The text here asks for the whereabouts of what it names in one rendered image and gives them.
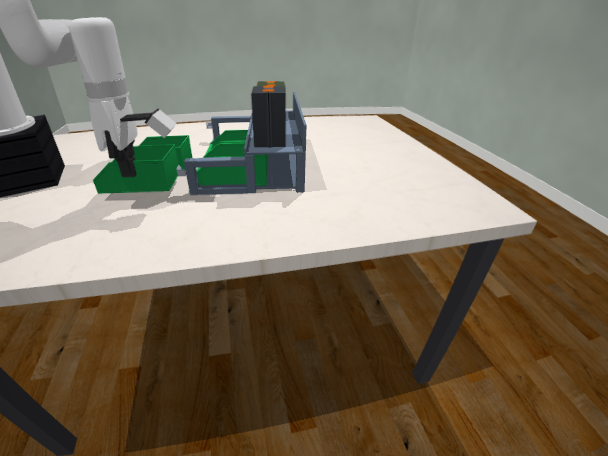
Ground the grey shelf rack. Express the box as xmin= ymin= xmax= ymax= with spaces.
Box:
xmin=176 ymin=92 xmax=307 ymax=195

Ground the black case with orange latches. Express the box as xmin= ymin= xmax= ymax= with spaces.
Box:
xmin=251 ymin=86 xmax=286 ymax=147

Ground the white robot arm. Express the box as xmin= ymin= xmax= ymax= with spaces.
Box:
xmin=0 ymin=0 xmax=177 ymax=138

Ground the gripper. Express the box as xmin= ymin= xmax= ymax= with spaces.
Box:
xmin=88 ymin=92 xmax=138 ymax=177

